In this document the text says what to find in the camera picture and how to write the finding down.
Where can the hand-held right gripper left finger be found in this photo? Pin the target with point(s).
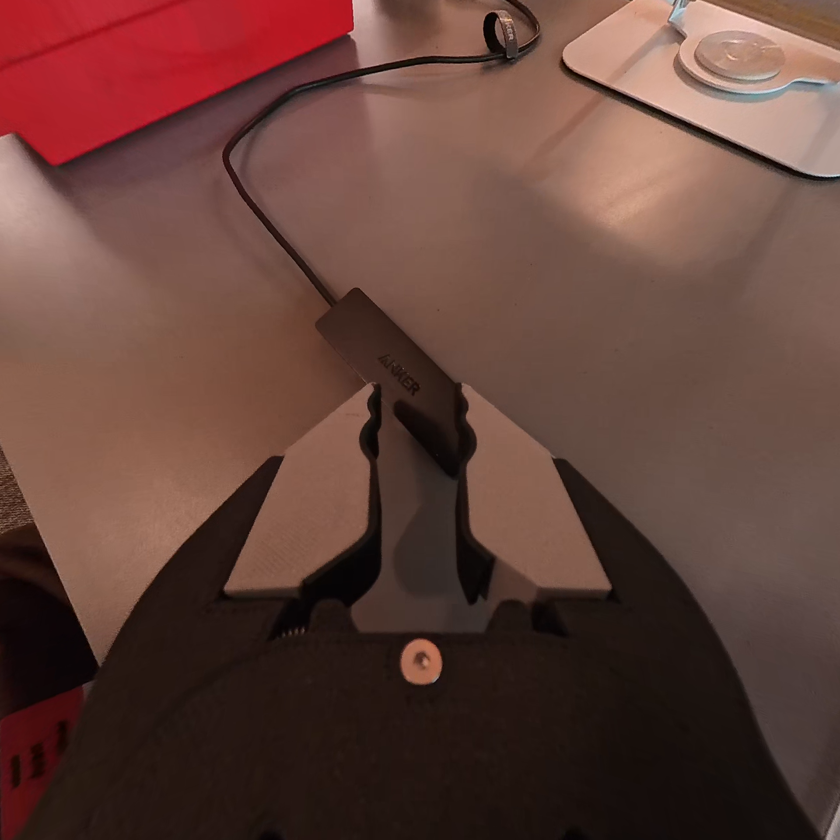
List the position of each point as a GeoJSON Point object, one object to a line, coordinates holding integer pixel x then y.
{"type": "Point", "coordinates": [308, 512]}

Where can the red slotted crate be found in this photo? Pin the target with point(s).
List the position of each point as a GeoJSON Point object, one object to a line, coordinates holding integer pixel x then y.
{"type": "Point", "coordinates": [36, 705]}

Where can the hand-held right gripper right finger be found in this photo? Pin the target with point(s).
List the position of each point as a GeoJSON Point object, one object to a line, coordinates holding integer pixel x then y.
{"type": "Point", "coordinates": [531, 518]}

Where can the slim black USB hub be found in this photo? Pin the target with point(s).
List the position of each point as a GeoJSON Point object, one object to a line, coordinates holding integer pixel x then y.
{"type": "Point", "coordinates": [394, 354]}

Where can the red plastic bin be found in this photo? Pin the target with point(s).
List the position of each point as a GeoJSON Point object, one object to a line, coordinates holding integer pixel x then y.
{"type": "Point", "coordinates": [164, 59]}

